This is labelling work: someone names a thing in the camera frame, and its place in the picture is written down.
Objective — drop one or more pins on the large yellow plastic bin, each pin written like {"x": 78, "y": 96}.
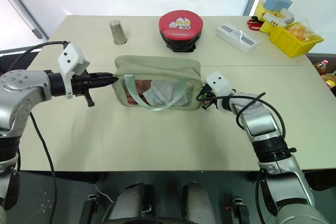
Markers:
{"x": 291, "y": 41}

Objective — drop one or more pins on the pink folded cloth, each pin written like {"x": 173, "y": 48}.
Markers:
{"x": 139, "y": 87}

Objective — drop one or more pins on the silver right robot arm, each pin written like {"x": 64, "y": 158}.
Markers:
{"x": 265, "y": 127}

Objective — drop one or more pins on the white tube with orange marks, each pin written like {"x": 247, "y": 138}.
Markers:
{"x": 273, "y": 19}

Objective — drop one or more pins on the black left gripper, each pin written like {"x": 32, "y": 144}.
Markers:
{"x": 80, "y": 85}

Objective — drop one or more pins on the red round cartoon case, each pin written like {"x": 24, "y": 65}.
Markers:
{"x": 180, "y": 26}

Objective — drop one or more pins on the grey robot leg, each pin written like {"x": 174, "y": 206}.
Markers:
{"x": 131, "y": 203}
{"x": 199, "y": 203}

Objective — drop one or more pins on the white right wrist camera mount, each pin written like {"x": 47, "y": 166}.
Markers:
{"x": 219, "y": 82}

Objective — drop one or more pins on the green zip pouch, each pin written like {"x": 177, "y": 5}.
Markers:
{"x": 157, "y": 68}

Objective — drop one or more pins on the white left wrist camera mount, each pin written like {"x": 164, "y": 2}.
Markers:
{"x": 70, "y": 57}

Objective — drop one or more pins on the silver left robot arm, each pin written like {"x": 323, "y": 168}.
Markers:
{"x": 25, "y": 91}

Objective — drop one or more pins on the white folded cloth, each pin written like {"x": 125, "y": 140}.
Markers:
{"x": 165, "y": 94}

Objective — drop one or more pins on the clear bag of snacks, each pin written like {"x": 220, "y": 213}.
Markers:
{"x": 302, "y": 31}

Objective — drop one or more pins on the steel tumbler cup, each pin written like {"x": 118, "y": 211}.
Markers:
{"x": 118, "y": 31}

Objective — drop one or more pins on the black table foot bracket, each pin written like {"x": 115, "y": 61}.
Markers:
{"x": 90, "y": 208}
{"x": 237, "y": 208}

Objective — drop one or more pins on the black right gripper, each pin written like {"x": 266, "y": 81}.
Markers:
{"x": 208, "y": 95}

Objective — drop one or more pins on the white flat box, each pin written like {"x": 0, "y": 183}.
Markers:
{"x": 237, "y": 37}

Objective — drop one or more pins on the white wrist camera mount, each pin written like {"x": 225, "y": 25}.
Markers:
{"x": 219, "y": 82}
{"x": 70, "y": 57}

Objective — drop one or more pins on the white eraser block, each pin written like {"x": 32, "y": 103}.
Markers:
{"x": 288, "y": 15}

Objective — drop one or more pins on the red scissors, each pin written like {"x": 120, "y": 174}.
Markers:
{"x": 254, "y": 23}

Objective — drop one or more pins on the small yellow plastic bin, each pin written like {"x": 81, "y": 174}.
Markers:
{"x": 262, "y": 11}

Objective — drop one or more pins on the dark crate of goods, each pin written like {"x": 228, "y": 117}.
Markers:
{"x": 325, "y": 77}

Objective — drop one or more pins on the bottle with red cap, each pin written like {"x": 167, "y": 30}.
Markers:
{"x": 321, "y": 66}

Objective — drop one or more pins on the blue block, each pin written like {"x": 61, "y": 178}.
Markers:
{"x": 277, "y": 3}

